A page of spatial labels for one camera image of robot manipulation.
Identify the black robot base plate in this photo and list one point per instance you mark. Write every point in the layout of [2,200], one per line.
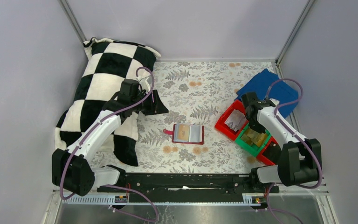
[194,188]

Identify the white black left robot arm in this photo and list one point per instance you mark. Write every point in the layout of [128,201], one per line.
[71,170]

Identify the black white checkered pillow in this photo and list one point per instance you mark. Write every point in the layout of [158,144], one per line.
[109,63]

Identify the folded blue cloth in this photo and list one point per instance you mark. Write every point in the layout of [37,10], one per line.
[260,84]

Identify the red leather card holder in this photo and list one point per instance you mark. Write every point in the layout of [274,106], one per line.
[186,134]

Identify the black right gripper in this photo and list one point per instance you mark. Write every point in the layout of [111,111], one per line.
[254,124]

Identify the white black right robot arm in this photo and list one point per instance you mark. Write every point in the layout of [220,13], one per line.
[299,161]

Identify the floral patterned table mat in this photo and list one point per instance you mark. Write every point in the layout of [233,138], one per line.
[195,93]

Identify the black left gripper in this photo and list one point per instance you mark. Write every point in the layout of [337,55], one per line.
[150,103]

